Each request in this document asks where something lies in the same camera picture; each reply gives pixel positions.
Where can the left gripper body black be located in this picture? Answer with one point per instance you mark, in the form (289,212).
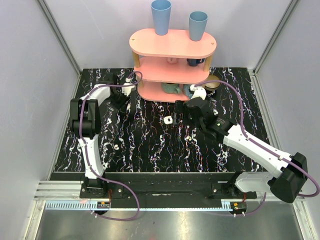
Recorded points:
(121,100)

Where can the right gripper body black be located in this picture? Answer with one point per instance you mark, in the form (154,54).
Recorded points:
(190,120)

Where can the white earbuds charging case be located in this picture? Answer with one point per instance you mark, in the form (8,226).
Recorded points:
(168,120)

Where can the white oval pebble case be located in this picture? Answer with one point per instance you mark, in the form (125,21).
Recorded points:
(128,108)

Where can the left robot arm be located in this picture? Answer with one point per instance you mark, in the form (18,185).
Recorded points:
(86,124)

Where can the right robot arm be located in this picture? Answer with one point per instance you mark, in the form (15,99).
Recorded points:
(285,174)

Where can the blue butterfly mug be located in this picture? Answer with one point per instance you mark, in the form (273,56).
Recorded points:
(186,90)

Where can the teal glazed ceramic mug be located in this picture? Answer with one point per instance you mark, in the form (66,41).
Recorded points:
(171,88)

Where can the brown ceramic bowl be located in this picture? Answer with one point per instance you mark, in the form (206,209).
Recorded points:
(211,83)

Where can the pink three-tier wooden shelf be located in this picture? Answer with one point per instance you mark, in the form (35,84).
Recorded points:
(150,52)

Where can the dark blue mug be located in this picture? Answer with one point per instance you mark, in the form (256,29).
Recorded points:
(194,62)

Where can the pink mug on shelf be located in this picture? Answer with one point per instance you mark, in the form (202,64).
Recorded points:
(172,60)

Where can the right light blue cup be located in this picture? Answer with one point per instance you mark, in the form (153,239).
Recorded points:
(197,25)

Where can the light blue cup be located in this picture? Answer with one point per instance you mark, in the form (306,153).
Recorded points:
(161,11)
(197,25)

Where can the left orange connector board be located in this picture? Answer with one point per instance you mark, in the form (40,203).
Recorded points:
(103,204)

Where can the orange connector board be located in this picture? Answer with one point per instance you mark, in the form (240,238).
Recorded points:
(103,204)
(239,206)

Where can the left light blue cup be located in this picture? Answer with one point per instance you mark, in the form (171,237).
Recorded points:
(161,11)

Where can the right orange connector board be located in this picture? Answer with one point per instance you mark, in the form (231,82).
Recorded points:
(239,206)

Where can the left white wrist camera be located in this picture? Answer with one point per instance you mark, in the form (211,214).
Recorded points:
(128,87)

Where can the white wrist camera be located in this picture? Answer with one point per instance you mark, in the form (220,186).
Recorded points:
(128,87)
(198,92)

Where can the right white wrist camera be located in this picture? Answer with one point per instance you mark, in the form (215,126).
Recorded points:
(198,92)

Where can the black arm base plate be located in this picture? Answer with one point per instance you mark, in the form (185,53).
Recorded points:
(122,187)

